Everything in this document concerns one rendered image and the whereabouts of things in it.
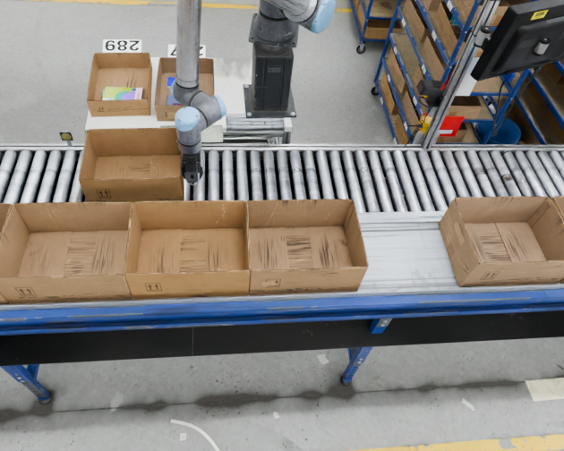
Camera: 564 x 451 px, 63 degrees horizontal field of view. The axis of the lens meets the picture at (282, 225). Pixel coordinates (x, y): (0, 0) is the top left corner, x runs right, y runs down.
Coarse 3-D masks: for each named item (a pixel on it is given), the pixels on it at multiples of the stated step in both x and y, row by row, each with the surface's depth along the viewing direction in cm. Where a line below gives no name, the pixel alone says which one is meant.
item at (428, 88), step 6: (420, 84) 209; (426, 84) 208; (432, 84) 208; (438, 84) 209; (420, 90) 209; (426, 90) 208; (432, 90) 208; (438, 90) 208; (426, 96) 213; (432, 96) 211; (438, 96) 211; (426, 102) 215
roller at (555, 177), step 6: (540, 156) 239; (546, 156) 237; (546, 162) 235; (546, 168) 234; (552, 168) 232; (552, 174) 231; (558, 174) 230; (552, 180) 230; (558, 180) 228; (558, 186) 227; (558, 192) 227
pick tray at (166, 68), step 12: (168, 60) 243; (204, 60) 245; (168, 72) 249; (204, 72) 251; (156, 84) 229; (204, 84) 246; (156, 96) 225; (156, 108) 221; (168, 108) 222; (180, 108) 222; (168, 120) 228
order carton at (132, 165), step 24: (96, 144) 204; (120, 144) 206; (144, 144) 207; (168, 144) 209; (96, 168) 205; (120, 168) 206; (144, 168) 208; (168, 168) 209; (96, 192) 187; (120, 192) 189; (144, 192) 190; (168, 192) 192
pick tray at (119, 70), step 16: (96, 64) 241; (112, 64) 246; (128, 64) 247; (144, 64) 249; (96, 80) 239; (112, 80) 242; (128, 80) 243; (144, 80) 244; (96, 96) 233; (144, 96) 237; (96, 112) 224; (112, 112) 225; (128, 112) 226; (144, 112) 227
